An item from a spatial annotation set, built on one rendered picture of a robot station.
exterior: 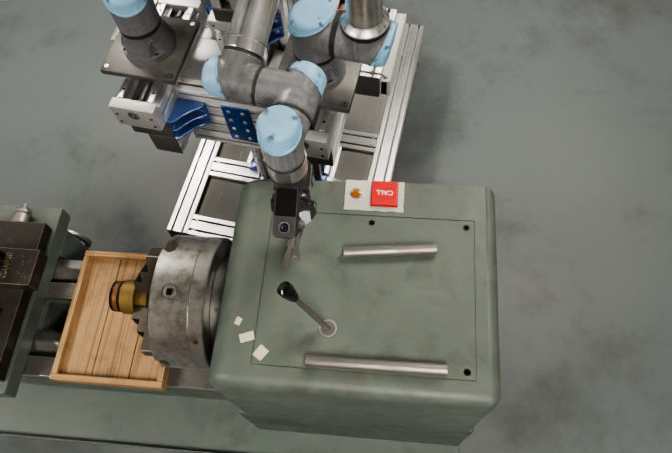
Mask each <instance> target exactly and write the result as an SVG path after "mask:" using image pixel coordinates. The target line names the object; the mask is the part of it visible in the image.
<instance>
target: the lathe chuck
mask: <svg viewBox="0 0 672 453"><path fill-rule="evenodd" d="M210 238H211V237H205V236H188V235H175V236H173V237H172V238H171V239H170V240H169V241H168V242H167V244H168V243H171V244H173V242H177V243H178V246H177V248H176V250H175V251H172V252H167V251H166V250H162V251H161V253H160V255H159V257H158V260H157V263H156V266H155V269H154V273H153V277H152V281H151V286H150V292H149V300H148V313H147V327H148V338H149V344H150V349H151V352H152V355H153V357H154V359H155V360H156V361H160V360H165V361H166V362H169V364H166V363H160V366H162V367H172V368H185V369H197V368H196V367H195V365H194V364H193V361H192V359H191V355H190V351H189V345H188V333H187V317H188V302H189V294H190V287H191V282H192V277H193V273H194V269H195V265H196V262H197V259H198V256H199V254H200V251H201V249H202V247H203V246H204V244H205V243H206V241H207V240H208V239H210ZM167 284H173V285H175V286H176V288H177V294H176V296H175V297H174V298H172V299H166V298H165V297H164V296H163V294H162V290H163V288H164V287H165V286H166V285H167ZM197 370H199V369H197Z"/></svg>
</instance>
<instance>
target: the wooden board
mask: <svg viewBox="0 0 672 453"><path fill-rule="evenodd" d="M146 255H147V254H136V253H120V252H104V251H88V250H86V252H85V256H84V259H83V263H82V266H81V269H80V273H79V276H78V280H77V283H76V287H75V290H74V294H73V297H72V301H71V304H70V308H69V311H68V315H67V318H66V322H65V325H64V329H63V332H62V336H61V339H60V343H59V346H58V350H57V353H56V357H55V360H54V364H53V367H52V370H51V374H50V377H49V379H51V380H54V381H56V382H67V383H80V384H93V385H104V386H116V387H130V388H141V389H153V390H166V386H167V381H168V376H169V371H170V367H162V366H160V362H159V361H156V360H155V359H154V357H153V356H145V355H144V354H143V353H142V352H141V351H140V348H141V344H142V340H143V337H141V336H140V335H139V334H138V333H137V327H138V324H136V323H135V322H134V321H133V320H132V319H131V318H132V315H130V314H123V313H122V312H115V311H112V310H111V309H110V307H109V292H110V288H111V286H112V284H113V283H114V282H115V281H120V280H121V281H126V280H127V279H131V280H135V279H136V277H137V276H138V274H139V273H140V271H141V270H142V268H143V267H144V265H145V264H146V263H147V261H146Z"/></svg>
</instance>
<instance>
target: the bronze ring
mask: <svg viewBox="0 0 672 453"><path fill-rule="evenodd" d="M134 281H135V280H131V279H127V280H126V281H121V280H120V281H115V282H114V283H113V284H112V286H111V288H110V292H109V307H110V309H111V310H112V311H115V312H122V313H123V314H130V315H133V311H134V307H145V308H148V300H149V293H147V292H146V293H144V292H136V291H135V286H134Z"/></svg>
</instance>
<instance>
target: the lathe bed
mask: <svg viewBox="0 0 672 453"><path fill-rule="evenodd" d="M82 263H83V260H67V259H58V262H57V265H56V269H55V272H54V275H53V278H52V280H51V283H50V287H49V290H48V293H47V296H46V300H45V303H44V306H43V310H42V313H41V316H40V319H39V323H38V326H37V329H36V332H35V336H34V339H33V342H32V345H31V349H30V352H29V357H28V360H27V363H26V367H25V370H24V373H23V375H22V378H21V381H20V383H22V384H34V385H46V386H58V387H70V388H82V389H94V390H107V391H119V392H131V393H143V394H155V395H167V396H179V397H191V398H204V399H216V400H228V399H227V398H226V397H224V396H223V395H222V394H221V393H219V392H218V391H217V390H216V389H214V388H213V387H212V386H211V384H210V382H209V370H197V369H185V368H172V367H170V371H169V376H168V381H167V386H166V390H153V389H141V388H130V387H116V386H104V385H93V384H80V383H67V382H56V381H54V380H51V379H49V377H50V374H51V370H52V367H53V364H54V360H55V357H56V353H57V350H58V346H59V343H60V339H61V336H62V332H63V329H64V325H65V322H66V318H67V315H68V311H69V308H70V304H71V301H72V297H73V294H74V290H75V287H76V283H77V280H78V276H79V273H80V269H81V266H82ZM228 401H229V400H228Z"/></svg>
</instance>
